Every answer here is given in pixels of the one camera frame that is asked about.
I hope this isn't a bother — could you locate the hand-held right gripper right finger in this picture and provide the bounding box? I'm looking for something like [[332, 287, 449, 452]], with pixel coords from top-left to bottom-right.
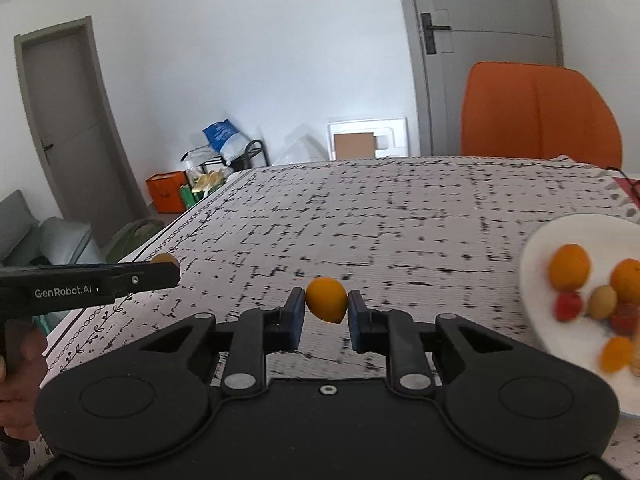
[[347, 289, 517, 402]]

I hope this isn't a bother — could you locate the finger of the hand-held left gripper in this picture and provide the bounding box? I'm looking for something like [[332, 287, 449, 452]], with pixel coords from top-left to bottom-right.
[[112, 261, 182, 302]]

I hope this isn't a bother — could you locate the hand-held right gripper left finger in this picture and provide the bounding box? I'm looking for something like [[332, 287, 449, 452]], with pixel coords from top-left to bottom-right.
[[139, 287, 306, 402]]

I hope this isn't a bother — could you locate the small orange kumquat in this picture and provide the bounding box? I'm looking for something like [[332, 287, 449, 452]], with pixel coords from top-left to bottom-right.
[[305, 276, 348, 325], [599, 336, 635, 374]]

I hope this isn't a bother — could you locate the red lychee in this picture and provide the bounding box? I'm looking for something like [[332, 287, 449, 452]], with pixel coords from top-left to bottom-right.
[[554, 291, 585, 323]]

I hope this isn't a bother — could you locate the large orange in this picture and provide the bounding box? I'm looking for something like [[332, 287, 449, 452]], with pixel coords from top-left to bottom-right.
[[609, 258, 640, 305], [548, 243, 592, 292]]

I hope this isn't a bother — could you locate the white oval plate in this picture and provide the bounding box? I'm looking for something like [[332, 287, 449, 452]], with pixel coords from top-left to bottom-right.
[[518, 213, 640, 414]]

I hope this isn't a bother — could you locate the dark red round fruit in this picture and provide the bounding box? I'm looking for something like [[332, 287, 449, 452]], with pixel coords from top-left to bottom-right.
[[608, 303, 640, 337]]

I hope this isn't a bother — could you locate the person's left hand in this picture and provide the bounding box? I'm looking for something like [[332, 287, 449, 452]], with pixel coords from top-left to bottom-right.
[[0, 327, 49, 442]]

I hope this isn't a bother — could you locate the green bag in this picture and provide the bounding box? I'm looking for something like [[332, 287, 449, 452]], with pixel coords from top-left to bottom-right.
[[104, 218, 166, 264]]

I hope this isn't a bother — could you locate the grey sofa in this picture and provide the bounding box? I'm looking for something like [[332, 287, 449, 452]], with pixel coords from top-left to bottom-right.
[[0, 189, 103, 336]]

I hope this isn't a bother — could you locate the orange cardboard box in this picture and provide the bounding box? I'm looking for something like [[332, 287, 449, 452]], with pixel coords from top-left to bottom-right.
[[146, 171, 190, 215]]

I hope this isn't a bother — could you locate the yellow and white bag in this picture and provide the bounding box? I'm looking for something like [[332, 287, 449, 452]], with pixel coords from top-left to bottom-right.
[[192, 170, 233, 196]]

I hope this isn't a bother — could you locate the black-and-white printed tablecloth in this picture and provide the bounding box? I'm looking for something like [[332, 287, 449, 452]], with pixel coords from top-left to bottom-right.
[[27, 154, 640, 480]]

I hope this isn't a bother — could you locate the grey interior door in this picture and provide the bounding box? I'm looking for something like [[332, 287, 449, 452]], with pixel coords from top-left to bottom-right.
[[13, 16, 148, 262]]

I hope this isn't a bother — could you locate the blue and white bag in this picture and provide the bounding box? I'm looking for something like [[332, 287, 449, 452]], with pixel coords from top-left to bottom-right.
[[202, 119, 248, 163]]

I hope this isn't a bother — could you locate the black metal rack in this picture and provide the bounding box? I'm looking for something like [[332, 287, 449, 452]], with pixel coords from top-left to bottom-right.
[[186, 139, 271, 176]]

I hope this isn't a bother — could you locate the translucent plastic sheet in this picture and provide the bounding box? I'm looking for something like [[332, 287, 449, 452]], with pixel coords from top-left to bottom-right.
[[270, 129, 331, 166]]

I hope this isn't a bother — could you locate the brown cardboard sheet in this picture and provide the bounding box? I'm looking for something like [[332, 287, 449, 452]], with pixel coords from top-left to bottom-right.
[[334, 132, 376, 161]]

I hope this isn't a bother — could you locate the white foam box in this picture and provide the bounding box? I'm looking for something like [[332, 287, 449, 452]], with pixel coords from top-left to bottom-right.
[[327, 117, 410, 162]]

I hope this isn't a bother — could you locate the orange chair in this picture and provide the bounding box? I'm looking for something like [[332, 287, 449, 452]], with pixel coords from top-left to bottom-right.
[[459, 61, 624, 170]]

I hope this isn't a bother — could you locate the grey door with black lock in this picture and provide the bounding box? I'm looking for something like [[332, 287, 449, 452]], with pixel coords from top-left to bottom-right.
[[393, 0, 565, 157]]

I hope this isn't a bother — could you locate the black door handle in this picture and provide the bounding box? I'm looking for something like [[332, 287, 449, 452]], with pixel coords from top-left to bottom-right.
[[420, 12, 452, 56]]

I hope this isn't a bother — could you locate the black cable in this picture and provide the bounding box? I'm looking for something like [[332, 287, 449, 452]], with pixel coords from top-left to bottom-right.
[[605, 166, 640, 200]]

